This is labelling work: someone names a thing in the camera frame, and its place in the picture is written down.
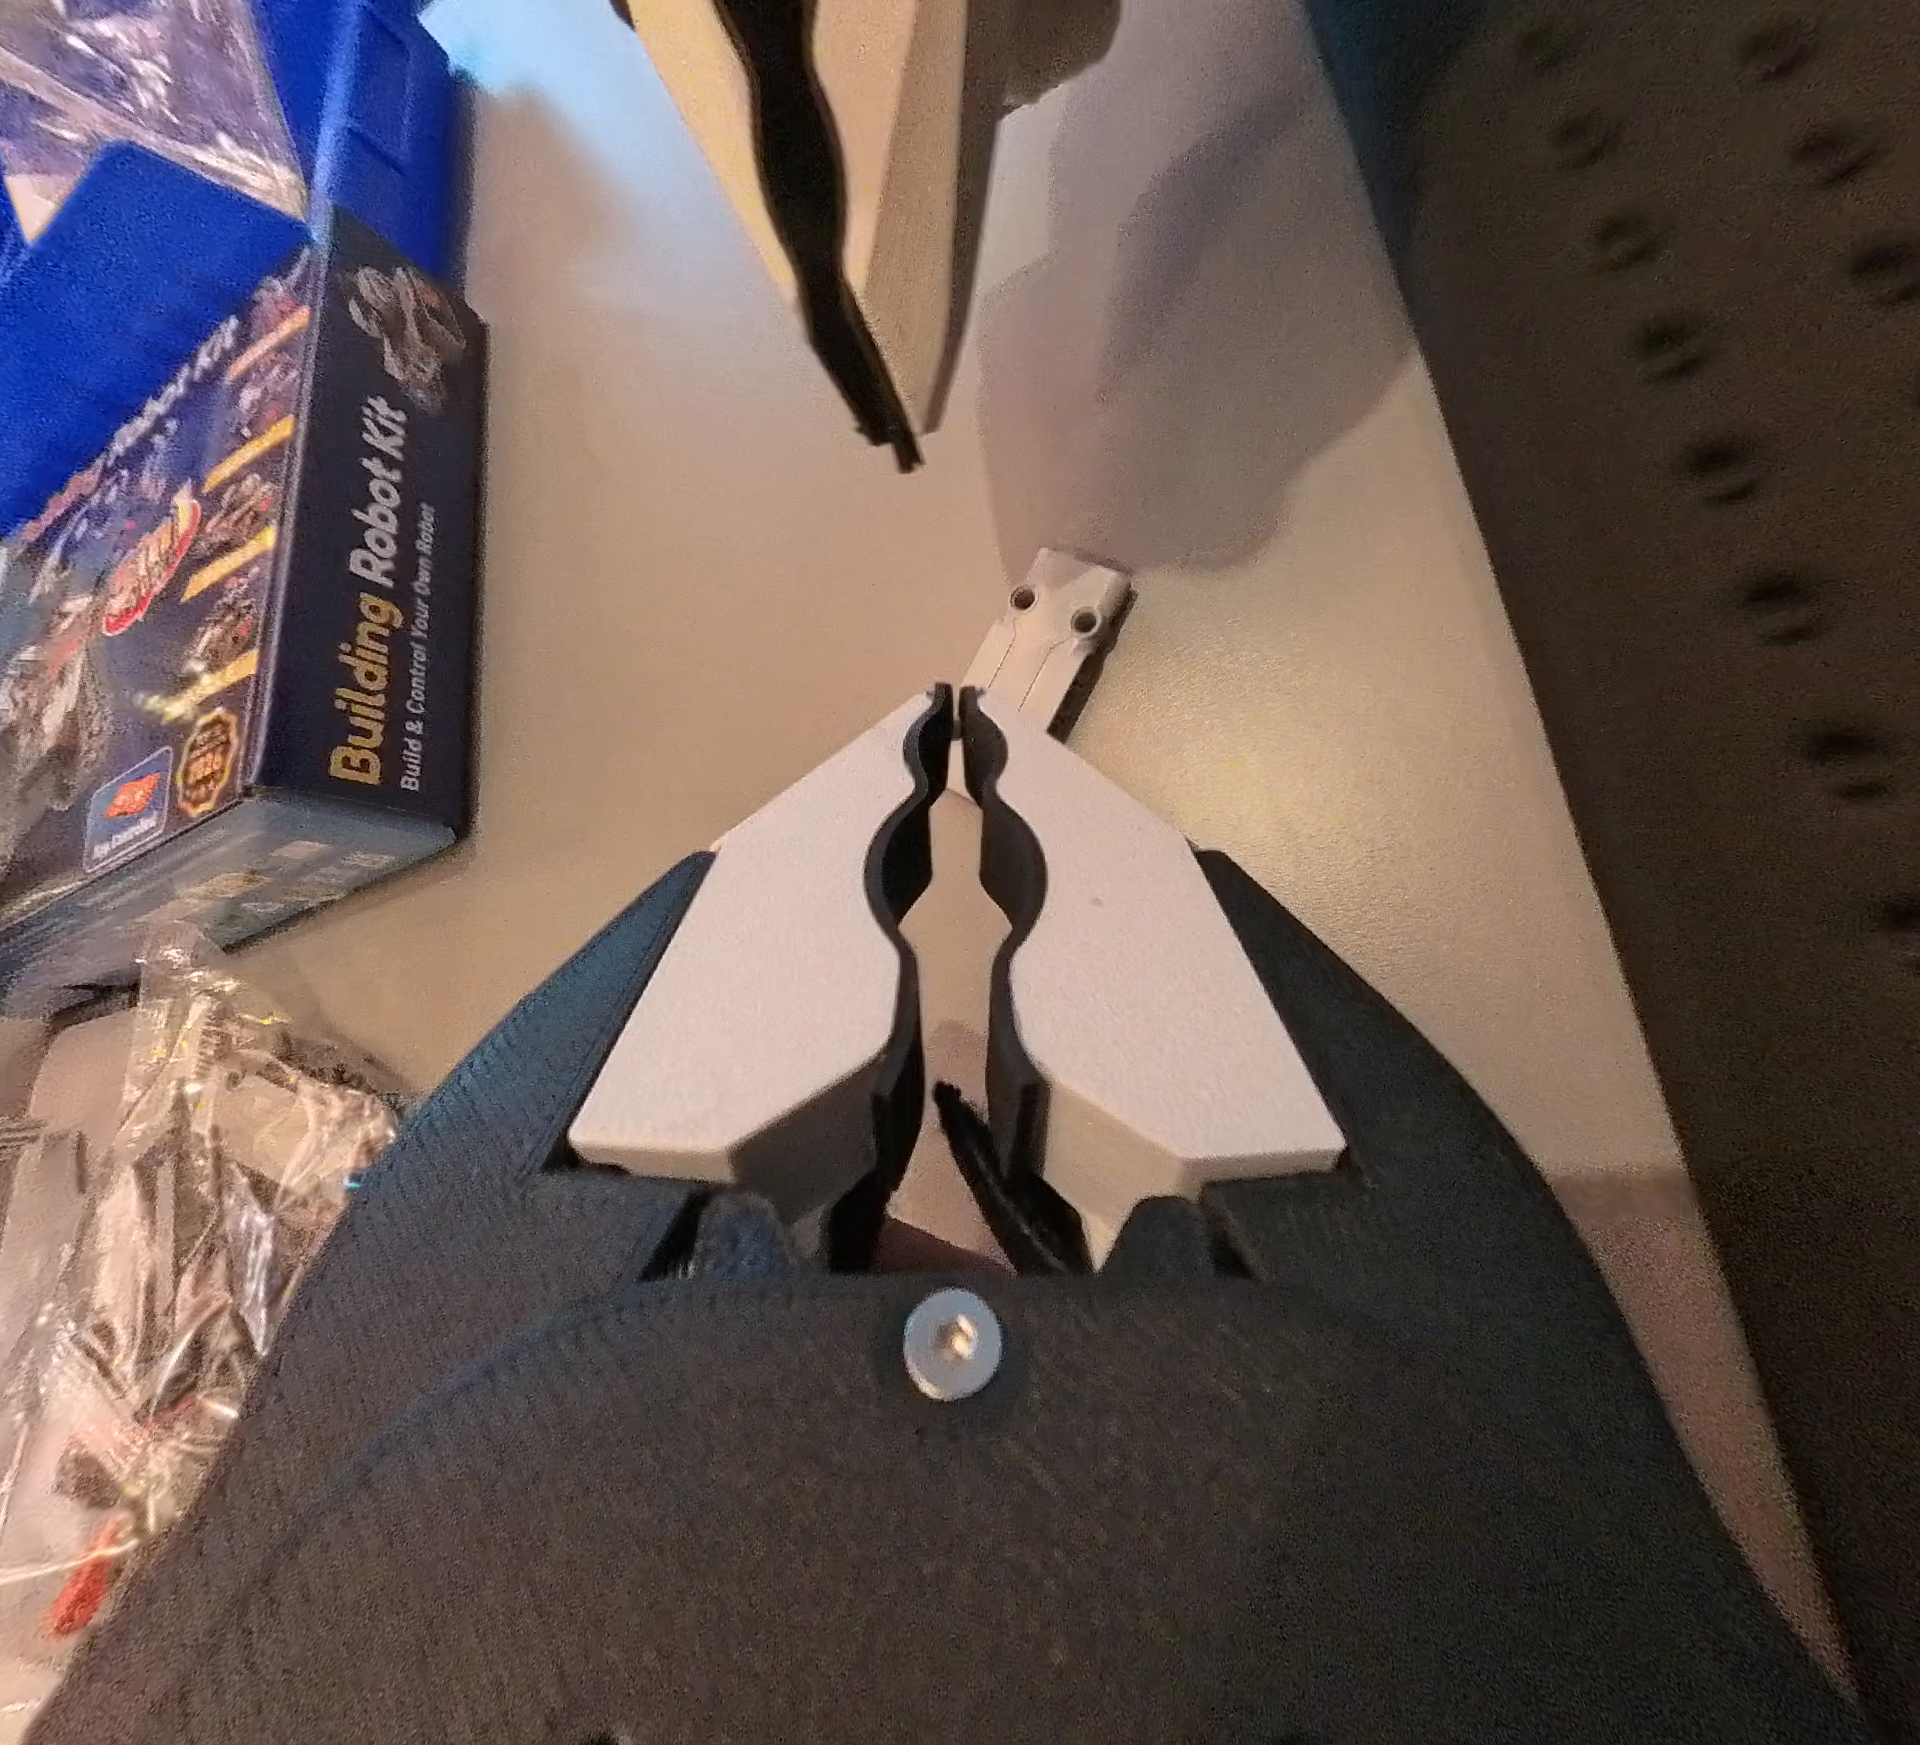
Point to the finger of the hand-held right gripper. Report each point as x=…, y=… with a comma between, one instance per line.
x=930, y=126
x=720, y=4

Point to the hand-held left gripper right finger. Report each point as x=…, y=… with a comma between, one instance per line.
x=1171, y=1009

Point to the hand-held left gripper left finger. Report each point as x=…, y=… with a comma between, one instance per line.
x=751, y=996

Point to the blue plastic bin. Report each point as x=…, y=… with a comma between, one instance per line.
x=375, y=51

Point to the grey holed rectangular plate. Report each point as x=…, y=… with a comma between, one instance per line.
x=1057, y=635

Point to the clear bag of grey beams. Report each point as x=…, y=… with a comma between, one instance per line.
x=179, y=1251

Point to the blue robot kit box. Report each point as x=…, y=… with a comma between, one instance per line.
x=375, y=575

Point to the crinkled clear plastic bag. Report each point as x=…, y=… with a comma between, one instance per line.
x=136, y=4

